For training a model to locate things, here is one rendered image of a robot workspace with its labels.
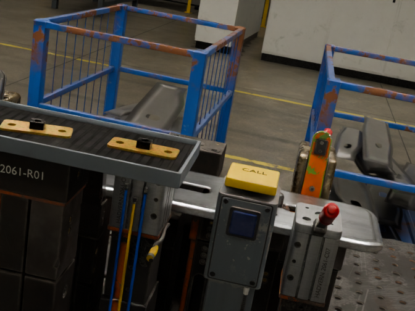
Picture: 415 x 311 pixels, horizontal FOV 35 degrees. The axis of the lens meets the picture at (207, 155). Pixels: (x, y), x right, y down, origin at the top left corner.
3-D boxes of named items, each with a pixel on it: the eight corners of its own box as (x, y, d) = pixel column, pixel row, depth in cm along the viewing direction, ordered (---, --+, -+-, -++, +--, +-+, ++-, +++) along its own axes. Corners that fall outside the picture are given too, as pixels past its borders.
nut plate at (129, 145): (180, 151, 82) (181, 142, 82) (175, 160, 79) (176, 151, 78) (113, 138, 83) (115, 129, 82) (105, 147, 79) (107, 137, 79)
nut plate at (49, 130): (73, 129, 83) (74, 121, 83) (70, 139, 80) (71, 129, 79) (4, 121, 82) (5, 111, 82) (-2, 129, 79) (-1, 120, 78)
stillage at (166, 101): (102, 147, 440) (120, 2, 410) (219, 174, 428) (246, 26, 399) (17, 212, 327) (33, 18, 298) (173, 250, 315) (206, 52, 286)
